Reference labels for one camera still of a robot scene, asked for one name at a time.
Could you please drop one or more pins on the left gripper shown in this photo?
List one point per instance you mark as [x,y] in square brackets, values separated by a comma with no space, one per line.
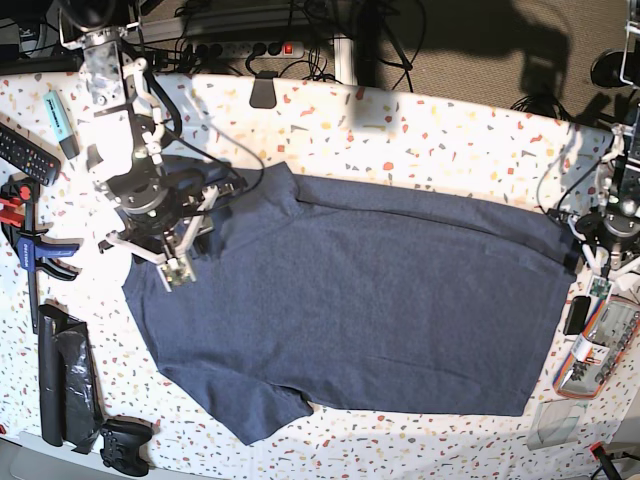
[609,230]

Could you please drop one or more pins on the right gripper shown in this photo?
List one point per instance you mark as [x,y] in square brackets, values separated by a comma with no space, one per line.
[150,201]

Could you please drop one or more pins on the blue grey T-shirt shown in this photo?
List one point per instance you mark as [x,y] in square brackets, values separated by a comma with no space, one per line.
[360,297]

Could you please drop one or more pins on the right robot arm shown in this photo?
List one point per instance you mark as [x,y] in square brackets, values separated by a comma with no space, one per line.
[134,121]

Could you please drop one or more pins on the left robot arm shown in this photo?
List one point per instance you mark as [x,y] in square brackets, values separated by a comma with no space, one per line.
[616,173]

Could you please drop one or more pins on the small black box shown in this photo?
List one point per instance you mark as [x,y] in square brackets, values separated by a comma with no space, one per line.
[576,317]

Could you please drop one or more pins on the black table clip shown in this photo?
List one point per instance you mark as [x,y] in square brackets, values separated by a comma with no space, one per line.
[263,94]

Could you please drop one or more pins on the white power strip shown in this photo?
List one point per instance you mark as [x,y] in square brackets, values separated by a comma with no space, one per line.
[243,49]

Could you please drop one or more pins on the light blue highlighter pen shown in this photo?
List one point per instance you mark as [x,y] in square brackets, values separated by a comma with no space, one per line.
[60,125]

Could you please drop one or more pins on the clear plastic container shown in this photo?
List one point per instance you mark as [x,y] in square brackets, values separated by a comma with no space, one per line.
[555,423]

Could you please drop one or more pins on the black TV remote control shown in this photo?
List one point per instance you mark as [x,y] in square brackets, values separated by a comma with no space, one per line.
[29,158]

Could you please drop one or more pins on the red black tool corner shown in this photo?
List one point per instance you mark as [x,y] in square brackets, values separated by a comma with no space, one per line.
[606,465]

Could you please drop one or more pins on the white table leg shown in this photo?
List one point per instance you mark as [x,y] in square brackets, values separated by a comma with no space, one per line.
[344,63]

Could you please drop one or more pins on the blue black bar clamp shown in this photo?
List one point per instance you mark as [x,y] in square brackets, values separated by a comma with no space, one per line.
[19,200]

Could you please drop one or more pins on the black shoe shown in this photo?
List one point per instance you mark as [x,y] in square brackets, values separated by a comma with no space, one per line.
[607,68]

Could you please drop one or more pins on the black plastic bag roll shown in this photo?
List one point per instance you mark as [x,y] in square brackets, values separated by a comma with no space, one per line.
[68,398]

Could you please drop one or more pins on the black game controller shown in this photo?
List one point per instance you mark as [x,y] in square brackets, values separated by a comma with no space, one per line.
[122,441]

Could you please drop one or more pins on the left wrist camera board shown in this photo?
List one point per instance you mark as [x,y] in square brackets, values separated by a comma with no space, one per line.
[599,288]

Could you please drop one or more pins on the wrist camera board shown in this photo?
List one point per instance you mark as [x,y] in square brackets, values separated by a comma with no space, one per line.
[175,273]
[599,288]

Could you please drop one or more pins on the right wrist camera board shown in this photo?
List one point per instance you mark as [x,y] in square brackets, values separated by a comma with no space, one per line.
[175,273]

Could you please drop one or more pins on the black cable bundle floor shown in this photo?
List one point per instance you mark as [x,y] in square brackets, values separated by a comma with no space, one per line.
[542,100]

